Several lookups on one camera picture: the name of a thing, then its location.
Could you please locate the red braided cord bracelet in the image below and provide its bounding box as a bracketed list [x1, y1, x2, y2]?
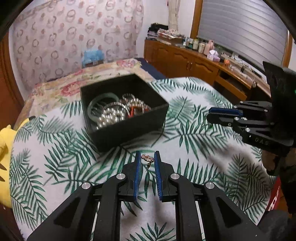
[127, 105, 142, 118]

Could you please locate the black jewelry box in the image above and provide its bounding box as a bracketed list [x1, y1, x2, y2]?
[80, 74, 169, 152]

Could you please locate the blue tissue box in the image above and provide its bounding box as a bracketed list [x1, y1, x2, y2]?
[82, 50, 104, 68]

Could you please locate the folded clothes pile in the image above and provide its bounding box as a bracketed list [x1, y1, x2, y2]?
[146, 23, 185, 45]

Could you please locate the wooden sideboard cabinet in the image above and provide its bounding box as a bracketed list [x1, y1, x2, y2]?
[144, 40, 271, 101]

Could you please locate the palm leaf tablecloth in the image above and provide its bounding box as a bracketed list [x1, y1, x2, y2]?
[10, 77, 274, 238]

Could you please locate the grey window blind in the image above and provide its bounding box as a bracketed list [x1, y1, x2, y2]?
[198, 0, 287, 68]

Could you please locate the white pearl necklace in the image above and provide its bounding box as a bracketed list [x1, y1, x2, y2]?
[96, 99, 152, 130]

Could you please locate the pink tissue box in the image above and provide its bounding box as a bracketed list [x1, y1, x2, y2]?
[207, 50, 220, 62]

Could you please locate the yellow plush toy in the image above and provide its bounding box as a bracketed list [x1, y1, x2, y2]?
[0, 116, 35, 208]

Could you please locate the pale green jade bangle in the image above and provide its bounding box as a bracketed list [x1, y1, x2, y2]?
[87, 92, 119, 123]

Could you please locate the patterned pink curtain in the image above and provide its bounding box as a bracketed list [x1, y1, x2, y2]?
[12, 1, 144, 90]

